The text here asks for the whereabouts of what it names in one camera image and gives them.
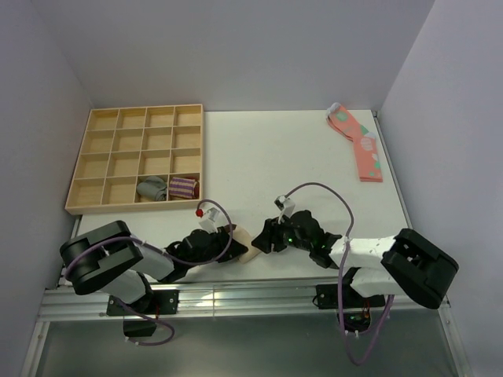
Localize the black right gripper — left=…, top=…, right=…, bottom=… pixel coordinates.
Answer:
left=251, top=213, right=312, bottom=254

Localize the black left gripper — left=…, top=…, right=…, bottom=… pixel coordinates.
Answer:
left=187, top=227, right=247, bottom=269

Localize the cream and brown sock pair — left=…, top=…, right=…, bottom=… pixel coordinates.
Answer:
left=233, top=225, right=261, bottom=264

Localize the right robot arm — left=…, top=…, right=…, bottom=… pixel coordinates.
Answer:
left=251, top=210, right=459, bottom=309

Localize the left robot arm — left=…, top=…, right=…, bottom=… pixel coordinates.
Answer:
left=60, top=221, right=249, bottom=313

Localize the purple striped rolled sock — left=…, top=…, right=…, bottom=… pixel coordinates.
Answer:
left=167, top=177, right=200, bottom=199

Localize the grey rolled sock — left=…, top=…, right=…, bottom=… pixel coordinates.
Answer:
left=136, top=176, right=167, bottom=202

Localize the wooden compartment tray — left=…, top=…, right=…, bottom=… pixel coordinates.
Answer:
left=65, top=104, right=204, bottom=214

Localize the pink patterned sock pair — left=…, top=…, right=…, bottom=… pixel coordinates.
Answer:
left=326, top=102, right=383, bottom=182

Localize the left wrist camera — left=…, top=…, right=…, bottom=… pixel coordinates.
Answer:
left=196, top=207, right=220, bottom=233

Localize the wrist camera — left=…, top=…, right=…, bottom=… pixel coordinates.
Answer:
left=274, top=195, right=296, bottom=224
left=196, top=207, right=220, bottom=233

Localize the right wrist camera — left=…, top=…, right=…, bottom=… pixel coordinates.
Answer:
left=274, top=195, right=296, bottom=224

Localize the aluminium front rail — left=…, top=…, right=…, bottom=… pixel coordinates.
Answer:
left=37, top=274, right=451, bottom=321

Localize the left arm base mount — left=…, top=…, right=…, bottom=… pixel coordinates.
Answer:
left=106, top=288, right=182, bottom=346

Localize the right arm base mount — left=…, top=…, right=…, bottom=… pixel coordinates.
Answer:
left=312, top=284, right=386, bottom=333

